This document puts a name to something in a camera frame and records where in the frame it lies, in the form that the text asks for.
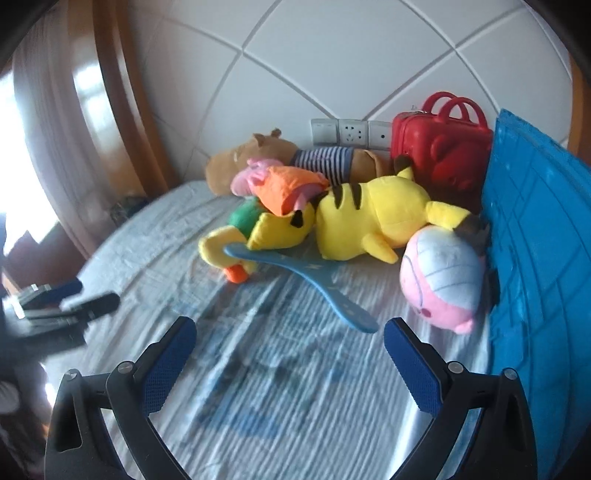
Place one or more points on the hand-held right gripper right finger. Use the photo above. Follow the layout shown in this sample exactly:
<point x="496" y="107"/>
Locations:
<point x="415" y="364"/>

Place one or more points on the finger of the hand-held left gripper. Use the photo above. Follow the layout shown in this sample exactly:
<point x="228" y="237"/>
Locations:
<point x="97" y="302"/>
<point x="64" y="288"/>

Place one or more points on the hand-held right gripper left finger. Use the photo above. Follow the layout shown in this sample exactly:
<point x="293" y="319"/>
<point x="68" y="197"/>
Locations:
<point x="166" y="364"/>

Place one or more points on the pink plush with white mask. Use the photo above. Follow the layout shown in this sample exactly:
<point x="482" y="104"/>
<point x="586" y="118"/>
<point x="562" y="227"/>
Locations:
<point x="443" y="281"/>

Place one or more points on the grey striped bed sheet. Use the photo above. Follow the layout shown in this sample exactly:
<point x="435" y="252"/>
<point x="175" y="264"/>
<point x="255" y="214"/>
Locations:
<point x="277" y="392"/>

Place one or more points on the blue plastic hanger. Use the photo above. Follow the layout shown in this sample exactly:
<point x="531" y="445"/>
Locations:
<point x="323" y="281"/>

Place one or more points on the yellow and green plush toy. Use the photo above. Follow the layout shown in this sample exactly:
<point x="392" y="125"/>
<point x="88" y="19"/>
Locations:
<point x="217" y="249"/>

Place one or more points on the sheer curtain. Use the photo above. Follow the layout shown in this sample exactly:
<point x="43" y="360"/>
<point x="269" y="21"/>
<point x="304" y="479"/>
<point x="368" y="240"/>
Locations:
<point x="55" y="138"/>

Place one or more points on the yellow plush with brown stripes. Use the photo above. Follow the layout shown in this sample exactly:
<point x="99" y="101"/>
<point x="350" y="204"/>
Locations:
<point x="369" y="217"/>

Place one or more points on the brown plush with striped shirt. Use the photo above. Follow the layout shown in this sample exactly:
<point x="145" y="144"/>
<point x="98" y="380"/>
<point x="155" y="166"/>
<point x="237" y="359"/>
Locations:
<point x="231" y="166"/>

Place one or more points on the red toy suitcase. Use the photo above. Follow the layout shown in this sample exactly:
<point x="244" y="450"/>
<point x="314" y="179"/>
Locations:
<point x="443" y="157"/>

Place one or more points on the pink plush with orange dress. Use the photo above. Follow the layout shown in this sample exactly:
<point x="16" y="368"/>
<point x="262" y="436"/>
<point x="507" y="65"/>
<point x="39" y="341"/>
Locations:
<point x="286" y="189"/>

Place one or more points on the white padded headboard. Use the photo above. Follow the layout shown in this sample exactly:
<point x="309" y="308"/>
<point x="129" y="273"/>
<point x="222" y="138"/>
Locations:
<point x="369" y="46"/>

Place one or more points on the wooden headboard frame panel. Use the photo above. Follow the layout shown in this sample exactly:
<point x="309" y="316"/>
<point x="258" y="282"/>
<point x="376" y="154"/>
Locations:
<point x="134" y="115"/>
<point x="579" y="106"/>

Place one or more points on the white wall socket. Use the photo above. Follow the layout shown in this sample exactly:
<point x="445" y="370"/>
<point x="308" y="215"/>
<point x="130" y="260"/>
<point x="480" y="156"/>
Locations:
<point x="354" y="133"/>
<point x="381" y="136"/>

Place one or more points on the white wall switch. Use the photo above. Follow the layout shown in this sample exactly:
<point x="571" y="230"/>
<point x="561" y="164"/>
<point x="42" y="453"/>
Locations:
<point x="325" y="131"/>

